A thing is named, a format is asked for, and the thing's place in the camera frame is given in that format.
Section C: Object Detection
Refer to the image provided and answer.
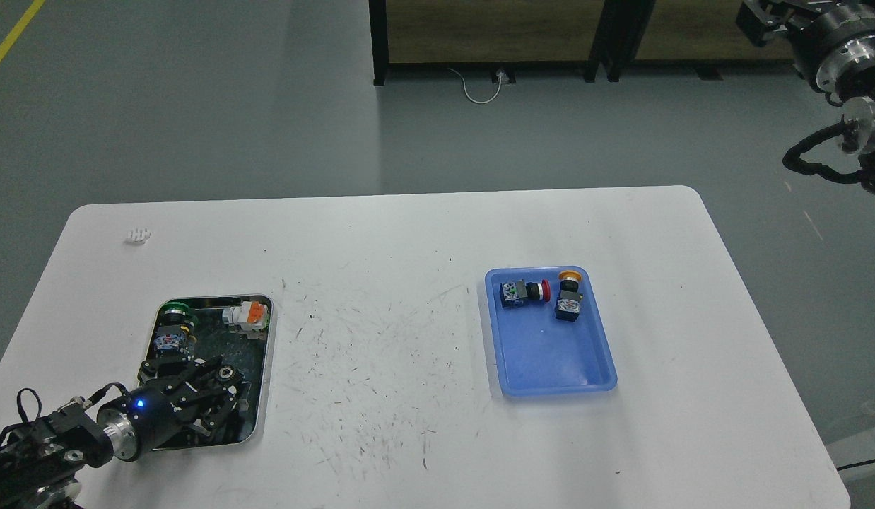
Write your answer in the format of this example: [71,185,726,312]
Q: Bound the small white plastic piece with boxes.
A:
[124,228,153,245]

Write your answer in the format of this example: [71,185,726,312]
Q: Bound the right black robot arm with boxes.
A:
[736,1,875,196]

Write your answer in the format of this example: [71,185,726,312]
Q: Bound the red push button switch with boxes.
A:
[497,279,551,308]

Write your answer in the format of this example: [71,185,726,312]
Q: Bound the wooden black cabinet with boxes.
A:
[368,1,608,86]
[594,1,791,83]

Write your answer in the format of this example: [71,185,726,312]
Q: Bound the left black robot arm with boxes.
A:
[0,355,250,508]

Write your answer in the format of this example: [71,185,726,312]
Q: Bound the white cable on floor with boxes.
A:
[448,66,516,105]

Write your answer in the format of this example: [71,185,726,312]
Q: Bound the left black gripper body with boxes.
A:
[98,380,214,462]

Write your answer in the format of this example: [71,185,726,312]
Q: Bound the black gear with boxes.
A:
[216,365,236,382]

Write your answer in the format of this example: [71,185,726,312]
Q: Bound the green push button switch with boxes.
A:
[151,300,198,360]

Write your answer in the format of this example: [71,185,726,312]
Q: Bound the blue plastic tray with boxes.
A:
[485,265,618,397]

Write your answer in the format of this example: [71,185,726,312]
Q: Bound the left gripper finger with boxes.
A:
[191,357,244,435]
[138,357,212,382]

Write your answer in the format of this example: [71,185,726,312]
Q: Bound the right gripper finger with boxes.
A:
[736,1,795,48]

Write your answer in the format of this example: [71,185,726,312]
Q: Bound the orange white switch part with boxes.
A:
[221,300,270,333]

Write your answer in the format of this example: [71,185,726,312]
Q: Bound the right wooden black cabinet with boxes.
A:
[594,1,791,83]

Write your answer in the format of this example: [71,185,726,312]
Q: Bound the stainless steel tray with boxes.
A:
[142,294,274,451]

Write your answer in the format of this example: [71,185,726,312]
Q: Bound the yellow push button switch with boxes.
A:
[554,269,583,322]

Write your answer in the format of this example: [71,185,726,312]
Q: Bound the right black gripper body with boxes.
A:
[785,1,875,93]

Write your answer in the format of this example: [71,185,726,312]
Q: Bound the left wooden black cabinet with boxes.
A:
[368,1,608,86]

